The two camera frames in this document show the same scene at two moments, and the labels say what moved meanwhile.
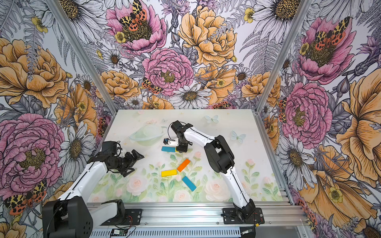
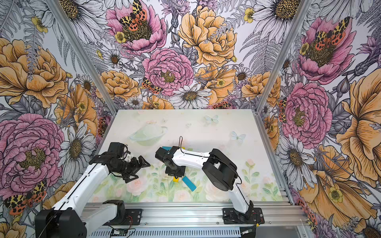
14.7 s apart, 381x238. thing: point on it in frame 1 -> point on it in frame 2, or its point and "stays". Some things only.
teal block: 168,148 stays
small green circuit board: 119,232 stays
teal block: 189,183 stays
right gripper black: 182,149 -> 181,173
